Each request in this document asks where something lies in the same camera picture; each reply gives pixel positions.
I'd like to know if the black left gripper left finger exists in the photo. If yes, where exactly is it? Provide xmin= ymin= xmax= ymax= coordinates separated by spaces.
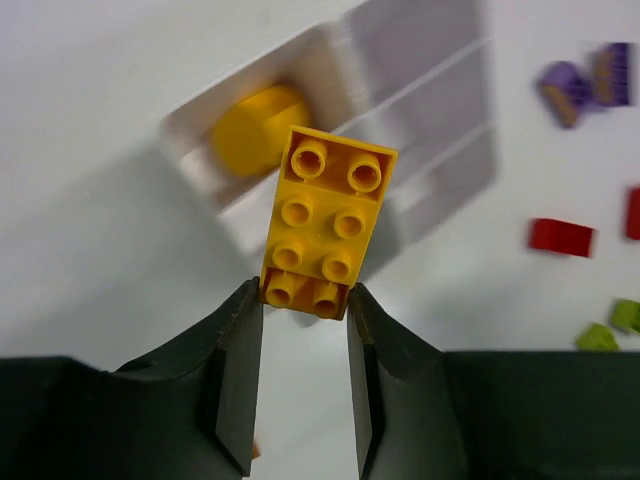
xmin=1 ymin=279 xmax=263 ymax=479

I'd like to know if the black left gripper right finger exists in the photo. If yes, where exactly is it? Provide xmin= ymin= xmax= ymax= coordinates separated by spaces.
xmin=347 ymin=284 xmax=639 ymax=479

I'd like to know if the red sloped lego brick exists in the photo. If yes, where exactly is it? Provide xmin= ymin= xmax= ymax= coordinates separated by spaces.
xmin=527 ymin=218 xmax=596 ymax=258

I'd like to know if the lime green lego brick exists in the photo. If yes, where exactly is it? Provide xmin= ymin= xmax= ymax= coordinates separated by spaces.
xmin=609 ymin=298 xmax=640 ymax=334

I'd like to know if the yellow curved lego brick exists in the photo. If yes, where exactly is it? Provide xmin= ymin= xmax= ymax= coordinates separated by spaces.
xmin=260 ymin=126 xmax=398 ymax=320

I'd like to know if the yellow round lego piece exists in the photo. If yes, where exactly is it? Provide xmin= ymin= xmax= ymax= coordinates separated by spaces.
xmin=209 ymin=84 xmax=312 ymax=177

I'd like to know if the red rectangular lego brick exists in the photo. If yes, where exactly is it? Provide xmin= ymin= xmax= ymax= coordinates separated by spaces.
xmin=624 ymin=186 xmax=640 ymax=241

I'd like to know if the purple patterned lego brick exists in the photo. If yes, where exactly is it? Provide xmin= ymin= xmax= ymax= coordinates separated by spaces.
xmin=536 ymin=61 xmax=593 ymax=129

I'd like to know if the tan lego plate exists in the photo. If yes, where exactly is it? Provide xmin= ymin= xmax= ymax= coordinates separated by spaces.
xmin=252 ymin=440 xmax=261 ymax=460

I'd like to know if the pink patterned lego piece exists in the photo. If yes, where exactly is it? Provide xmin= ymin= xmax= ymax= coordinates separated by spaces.
xmin=592 ymin=42 xmax=633 ymax=108

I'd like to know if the white divided container right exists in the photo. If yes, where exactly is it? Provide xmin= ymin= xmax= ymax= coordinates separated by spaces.
xmin=345 ymin=1 xmax=497 ymax=242

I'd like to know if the white divided container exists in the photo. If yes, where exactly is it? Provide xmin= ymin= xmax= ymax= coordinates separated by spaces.
xmin=160 ymin=20 xmax=392 ymax=270
xmin=345 ymin=1 xmax=497 ymax=242

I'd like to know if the white divided container left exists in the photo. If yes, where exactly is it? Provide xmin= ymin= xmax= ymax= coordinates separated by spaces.
xmin=160 ymin=20 xmax=392 ymax=270

